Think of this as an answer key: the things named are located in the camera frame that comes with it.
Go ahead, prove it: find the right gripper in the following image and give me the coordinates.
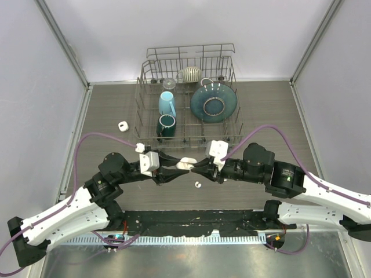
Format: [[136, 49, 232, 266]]
[[192, 155, 264, 183]]

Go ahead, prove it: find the striped ceramic mug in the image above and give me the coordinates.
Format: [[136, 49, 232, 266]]
[[176, 66, 202, 83]]

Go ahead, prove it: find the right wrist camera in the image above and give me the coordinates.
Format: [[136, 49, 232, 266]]
[[205, 140, 229, 171]]

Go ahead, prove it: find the clear glass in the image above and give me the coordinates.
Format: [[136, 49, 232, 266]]
[[162, 78, 176, 91]]

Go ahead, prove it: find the dark teal mug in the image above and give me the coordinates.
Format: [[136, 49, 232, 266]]
[[156, 114, 176, 141]]

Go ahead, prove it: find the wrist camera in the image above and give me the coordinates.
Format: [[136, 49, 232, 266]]
[[135, 143, 160, 177], [205, 140, 229, 171]]

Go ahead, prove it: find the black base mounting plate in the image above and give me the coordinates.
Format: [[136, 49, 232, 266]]
[[118, 210, 283, 237]]

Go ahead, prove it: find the light blue mug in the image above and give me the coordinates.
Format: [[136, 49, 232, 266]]
[[158, 91, 176, 117]]

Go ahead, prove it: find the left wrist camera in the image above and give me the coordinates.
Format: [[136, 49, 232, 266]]
[[135, 143, 160, 177]]

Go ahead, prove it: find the wire dish rack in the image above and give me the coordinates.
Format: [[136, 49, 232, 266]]
[[134, 43, 243, 148]]

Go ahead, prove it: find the oval white charging case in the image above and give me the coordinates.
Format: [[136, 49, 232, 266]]
[[176, 157, 197, 170]]

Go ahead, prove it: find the large teal plate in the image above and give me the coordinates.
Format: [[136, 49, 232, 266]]
[[190, 83, 238, 123]]

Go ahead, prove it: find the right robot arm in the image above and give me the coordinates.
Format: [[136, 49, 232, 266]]
[[191, 141, 370, 242]]

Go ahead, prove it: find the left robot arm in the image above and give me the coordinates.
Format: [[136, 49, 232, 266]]
[[8, 151, 197, 268]]

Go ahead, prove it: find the white slotted cable duct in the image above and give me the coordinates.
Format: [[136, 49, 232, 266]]
[[63, 231, 266, 246]]

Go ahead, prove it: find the small white-rimmed bowl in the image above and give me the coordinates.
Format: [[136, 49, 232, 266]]
[[200, 78, 213, 86]]

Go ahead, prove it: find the small white charging case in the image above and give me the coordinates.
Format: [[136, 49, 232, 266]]
[[118, 121, 129, 132]]

